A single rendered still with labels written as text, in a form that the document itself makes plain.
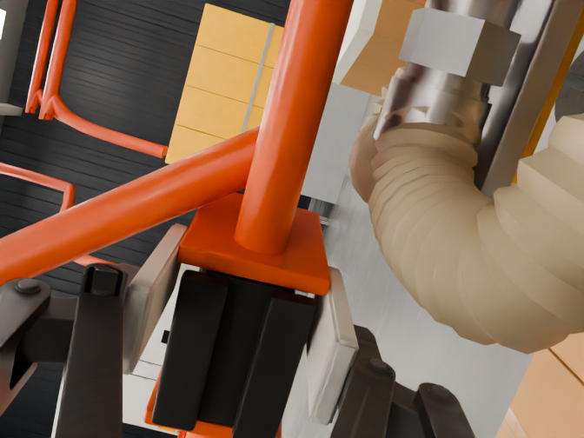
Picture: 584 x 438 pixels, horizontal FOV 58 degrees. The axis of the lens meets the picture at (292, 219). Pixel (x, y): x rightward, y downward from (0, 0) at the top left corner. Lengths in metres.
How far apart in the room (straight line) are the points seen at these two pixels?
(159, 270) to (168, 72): 10.72
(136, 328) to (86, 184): 11.15
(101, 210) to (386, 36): 1.70
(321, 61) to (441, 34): 0.05
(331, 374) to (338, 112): 7.37
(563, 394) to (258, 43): 6.74
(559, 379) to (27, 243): 1.05
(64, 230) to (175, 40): 10.67
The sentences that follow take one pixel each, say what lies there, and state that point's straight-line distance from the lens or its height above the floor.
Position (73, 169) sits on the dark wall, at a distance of 11.37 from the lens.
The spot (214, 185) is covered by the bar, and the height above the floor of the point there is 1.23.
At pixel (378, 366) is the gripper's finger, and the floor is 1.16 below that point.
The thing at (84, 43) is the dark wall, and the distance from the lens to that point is 11.29.
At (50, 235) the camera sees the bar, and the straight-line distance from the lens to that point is 0.25.
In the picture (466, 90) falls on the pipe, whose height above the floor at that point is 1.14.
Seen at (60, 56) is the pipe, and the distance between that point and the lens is 8.26.
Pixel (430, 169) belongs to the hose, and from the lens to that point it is 0.19.
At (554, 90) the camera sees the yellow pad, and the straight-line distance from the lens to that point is 0.30.
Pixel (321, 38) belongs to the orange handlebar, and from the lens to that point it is 0.19.
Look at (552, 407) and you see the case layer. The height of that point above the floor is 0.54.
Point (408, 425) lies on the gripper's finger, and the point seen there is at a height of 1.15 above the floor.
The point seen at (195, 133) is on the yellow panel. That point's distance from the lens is 7.47.
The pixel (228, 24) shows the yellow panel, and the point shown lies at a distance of 7.55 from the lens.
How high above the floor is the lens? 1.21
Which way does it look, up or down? 5 degrees down
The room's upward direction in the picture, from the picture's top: 74 degrees counter-clockwise
